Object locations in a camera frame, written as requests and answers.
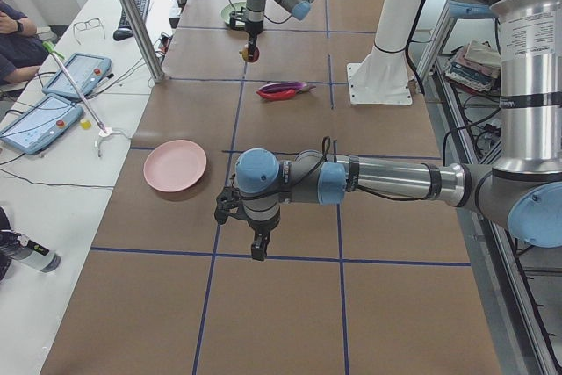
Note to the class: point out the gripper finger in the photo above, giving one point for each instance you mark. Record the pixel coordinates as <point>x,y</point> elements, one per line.
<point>251,49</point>
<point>259,246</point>

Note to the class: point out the yellow small cup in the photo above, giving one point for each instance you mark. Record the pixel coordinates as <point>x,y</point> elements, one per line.
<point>85,124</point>

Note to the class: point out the seated person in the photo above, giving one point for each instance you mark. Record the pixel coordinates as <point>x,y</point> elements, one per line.
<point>22,52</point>

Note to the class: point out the green plate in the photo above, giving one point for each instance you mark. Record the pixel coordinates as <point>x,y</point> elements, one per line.
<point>229,14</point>

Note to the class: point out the red chili pepper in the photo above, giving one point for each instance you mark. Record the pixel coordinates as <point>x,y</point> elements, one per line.
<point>276,95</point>

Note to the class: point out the metal rod with green tip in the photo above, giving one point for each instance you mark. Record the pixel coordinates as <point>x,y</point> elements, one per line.
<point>105,131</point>

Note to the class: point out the aluminium side frame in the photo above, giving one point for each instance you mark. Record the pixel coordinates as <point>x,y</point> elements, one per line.
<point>519,281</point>

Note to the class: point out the eyeglasses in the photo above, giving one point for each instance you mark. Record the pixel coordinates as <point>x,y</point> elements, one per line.
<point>87,25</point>

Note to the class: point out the stack of books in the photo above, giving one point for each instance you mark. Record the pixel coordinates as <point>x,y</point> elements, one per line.
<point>475,65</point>

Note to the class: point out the blue teach pendant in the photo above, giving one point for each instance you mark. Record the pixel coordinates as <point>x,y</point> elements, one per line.
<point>42,124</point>
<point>87,71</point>

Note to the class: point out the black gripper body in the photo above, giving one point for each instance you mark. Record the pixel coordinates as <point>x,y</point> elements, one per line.
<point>262,231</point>
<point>254,29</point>

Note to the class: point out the far blue teach pendant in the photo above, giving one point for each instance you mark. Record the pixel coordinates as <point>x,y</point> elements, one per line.
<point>87,71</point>

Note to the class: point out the black computer mouse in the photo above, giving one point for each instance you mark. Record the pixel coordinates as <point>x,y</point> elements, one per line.
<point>122,34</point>

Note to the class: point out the purple eggplant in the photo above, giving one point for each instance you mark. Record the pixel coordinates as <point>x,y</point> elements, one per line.
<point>281,87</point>

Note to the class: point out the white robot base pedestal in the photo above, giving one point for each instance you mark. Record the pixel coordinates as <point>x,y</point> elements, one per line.
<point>382,77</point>

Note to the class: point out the near blue teach pendant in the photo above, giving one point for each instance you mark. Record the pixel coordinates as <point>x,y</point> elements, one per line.
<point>42,124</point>

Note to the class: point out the aluminium frame post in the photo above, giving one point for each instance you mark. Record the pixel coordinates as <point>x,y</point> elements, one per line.
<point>142,39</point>

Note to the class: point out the grey spray bottle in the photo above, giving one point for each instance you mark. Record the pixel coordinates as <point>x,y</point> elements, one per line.
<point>21,248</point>

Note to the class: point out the pink plate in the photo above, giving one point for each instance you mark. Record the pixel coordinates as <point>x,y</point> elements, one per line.
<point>174,166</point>

